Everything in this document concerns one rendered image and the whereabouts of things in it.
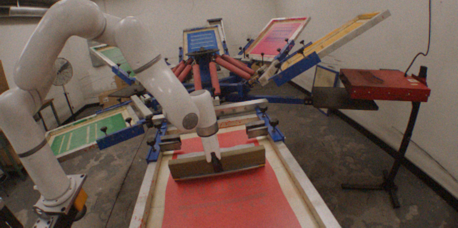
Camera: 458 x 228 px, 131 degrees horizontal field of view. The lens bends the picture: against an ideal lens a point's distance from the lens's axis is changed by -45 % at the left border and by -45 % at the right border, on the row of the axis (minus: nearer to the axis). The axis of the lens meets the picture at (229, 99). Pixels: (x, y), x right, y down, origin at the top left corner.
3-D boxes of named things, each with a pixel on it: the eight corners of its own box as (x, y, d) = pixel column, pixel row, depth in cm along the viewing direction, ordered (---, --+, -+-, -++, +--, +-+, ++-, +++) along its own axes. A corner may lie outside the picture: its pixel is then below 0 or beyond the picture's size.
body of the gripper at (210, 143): (196, 122, 66) (203, 147, 70) (195, 138, 56) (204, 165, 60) (216, 117, 66) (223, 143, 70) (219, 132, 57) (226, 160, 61)
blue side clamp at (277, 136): (284, 149, 81) (284, 136, 79) (273, 151, 81) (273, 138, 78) (264, 120, 109) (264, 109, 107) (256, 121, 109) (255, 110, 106)
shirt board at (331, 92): (363, 97, 136) (364, 88, 133) (377, 119, 102) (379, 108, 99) (219, 92, 188) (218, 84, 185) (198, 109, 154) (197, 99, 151)
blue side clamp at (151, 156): (160, 169, 76) (156, 157, 74) (150, 171, 76) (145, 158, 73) (169, 135, 104) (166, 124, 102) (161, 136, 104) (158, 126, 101)
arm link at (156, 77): (130, 69, 47) (168, 126, 57) (138, 73, 37) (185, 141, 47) (155, 53, 50) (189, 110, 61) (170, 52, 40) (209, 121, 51)
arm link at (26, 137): (10, 163, 25) (-19, 101, 20) (28, 140, 36) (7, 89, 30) (40, 153, 30) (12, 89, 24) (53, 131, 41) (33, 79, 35)
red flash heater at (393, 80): (404, 83, 119) (406, 69, 114) (431, 105, 80) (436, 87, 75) (339, 80, 142) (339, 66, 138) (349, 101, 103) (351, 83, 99)
